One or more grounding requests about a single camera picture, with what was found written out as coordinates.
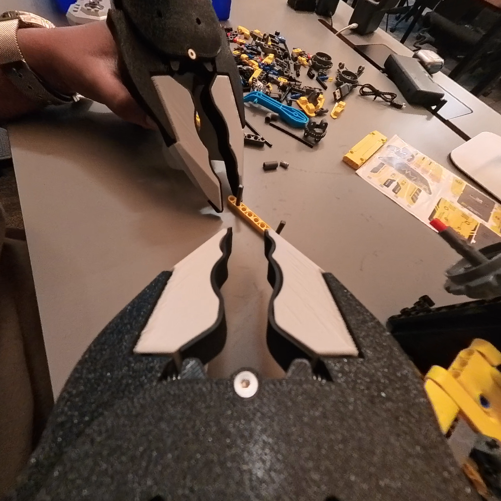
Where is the instruction booklet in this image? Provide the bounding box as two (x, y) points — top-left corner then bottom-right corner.
(356, 135), (501, 242)

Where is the dark cloth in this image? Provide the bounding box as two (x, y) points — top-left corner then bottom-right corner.
(0, 126), (13, 166)

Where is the pile of small toy parts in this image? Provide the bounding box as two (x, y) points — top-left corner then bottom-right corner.
(224, 24), (368, 120)

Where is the person's left hand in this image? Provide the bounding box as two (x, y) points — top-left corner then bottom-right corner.
(17, 21), (158, 130)

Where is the wristwatch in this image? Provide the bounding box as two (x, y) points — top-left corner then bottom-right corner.
(0, 11), (83, 107)

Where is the yellow long toy beam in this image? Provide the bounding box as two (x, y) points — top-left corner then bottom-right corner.
(227, 195), (275, 236)

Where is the thick black rod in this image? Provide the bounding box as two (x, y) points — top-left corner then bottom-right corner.
(269, 121), (316, 149)

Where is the black toy gear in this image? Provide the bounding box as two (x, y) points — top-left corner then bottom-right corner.
(303, 119), (329, 144)

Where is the silver computer mouse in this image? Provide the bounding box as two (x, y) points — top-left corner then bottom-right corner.
(414, 49), (445, 73)

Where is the yellow rectangular panel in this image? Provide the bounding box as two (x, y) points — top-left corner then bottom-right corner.
(343, 130), (388, 170)

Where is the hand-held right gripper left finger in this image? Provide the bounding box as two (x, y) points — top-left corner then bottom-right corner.
(133, 227), (233, 368)

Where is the yellow black toy vehicle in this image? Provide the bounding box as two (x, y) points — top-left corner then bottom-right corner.
(385, 218), (501, 501)

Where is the white flat device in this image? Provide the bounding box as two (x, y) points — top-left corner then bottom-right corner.
(450, 132), (501, 202)

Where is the black office chair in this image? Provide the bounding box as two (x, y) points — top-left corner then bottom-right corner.
(385, 0), (501, 68)

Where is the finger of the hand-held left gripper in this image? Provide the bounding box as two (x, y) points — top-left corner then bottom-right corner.
(151, 74), (228, 214)
(209, 74), (246, 194)

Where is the black desk device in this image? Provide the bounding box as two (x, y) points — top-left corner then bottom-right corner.
(348, 0), (386, 36)

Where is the grey toy control hub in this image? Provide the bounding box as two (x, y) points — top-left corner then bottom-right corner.
(66, 0), (115, 26)

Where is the black rectangular box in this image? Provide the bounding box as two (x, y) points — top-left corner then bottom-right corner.
(383, 52), (447, 106)

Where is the blue curved toy part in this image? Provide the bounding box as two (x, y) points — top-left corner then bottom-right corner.
(243, 91), (314, 129)

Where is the black usb cable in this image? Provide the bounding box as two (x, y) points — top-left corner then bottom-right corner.
(333, 82), (406, 110)

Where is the blue plastic bin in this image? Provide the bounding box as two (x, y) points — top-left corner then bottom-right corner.
(59, 0), (232, 21)

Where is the thin black rod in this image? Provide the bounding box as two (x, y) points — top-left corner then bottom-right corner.
(244, 119), (275, 147)

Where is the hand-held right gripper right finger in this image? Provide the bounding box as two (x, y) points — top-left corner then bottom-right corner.
(264, 229), (359, 370)

